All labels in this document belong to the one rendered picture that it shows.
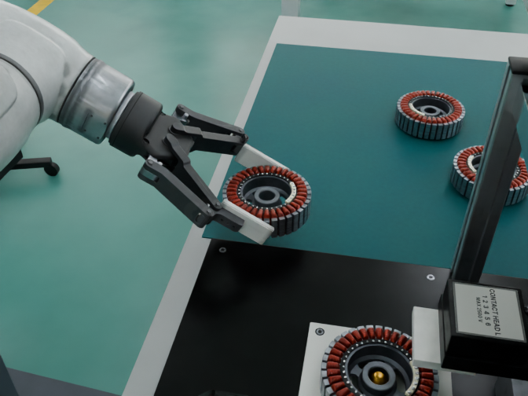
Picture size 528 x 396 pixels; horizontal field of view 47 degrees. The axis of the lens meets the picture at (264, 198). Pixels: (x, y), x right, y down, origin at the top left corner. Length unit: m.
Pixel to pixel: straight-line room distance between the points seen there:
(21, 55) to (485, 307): 0.52
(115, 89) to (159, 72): 2.14
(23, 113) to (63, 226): 1.42
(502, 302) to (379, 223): 0.34
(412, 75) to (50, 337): 1.14
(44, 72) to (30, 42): 0.04
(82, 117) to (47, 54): 0.08
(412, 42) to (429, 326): 0.89
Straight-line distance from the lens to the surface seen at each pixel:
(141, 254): 1.91
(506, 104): 0.63
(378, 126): 1.06
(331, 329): 0.68
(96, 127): 0.73
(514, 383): 0.63
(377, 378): 0.62
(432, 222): 0.88
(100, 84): 0.73
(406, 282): 0.76
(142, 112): 0.73
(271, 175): 0.79
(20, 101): 0.66
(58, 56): 0.72
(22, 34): 0.73
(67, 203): 2.16
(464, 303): 0.55
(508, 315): 0.55
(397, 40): 1.38
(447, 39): 1.41
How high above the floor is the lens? 1.32
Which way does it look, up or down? 39 degrees down
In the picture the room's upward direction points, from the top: straight up
